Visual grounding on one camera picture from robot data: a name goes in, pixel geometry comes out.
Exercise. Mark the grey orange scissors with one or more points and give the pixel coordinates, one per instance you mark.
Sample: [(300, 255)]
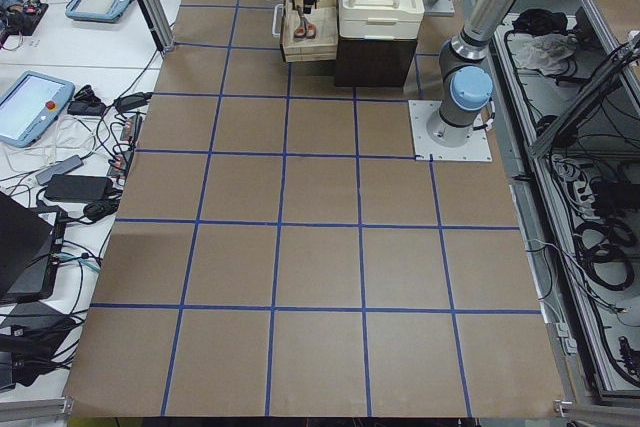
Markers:
[(305, 29)]

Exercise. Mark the wooden drawer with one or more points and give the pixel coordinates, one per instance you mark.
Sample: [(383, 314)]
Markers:
[(323, 47)]

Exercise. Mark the dark brown cabinet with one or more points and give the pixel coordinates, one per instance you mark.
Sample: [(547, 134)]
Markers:
[(373, 63)]

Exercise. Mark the black power brick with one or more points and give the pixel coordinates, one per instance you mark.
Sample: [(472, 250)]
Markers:
[(77, 188)]

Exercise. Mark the black laptop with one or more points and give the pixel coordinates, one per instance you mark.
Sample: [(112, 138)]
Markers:
[(31, 241)]

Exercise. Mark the white drawer handle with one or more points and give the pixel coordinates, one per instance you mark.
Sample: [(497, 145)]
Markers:
[(277, 20)]

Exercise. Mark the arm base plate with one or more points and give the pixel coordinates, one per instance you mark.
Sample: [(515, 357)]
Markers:
[(435, 140)]

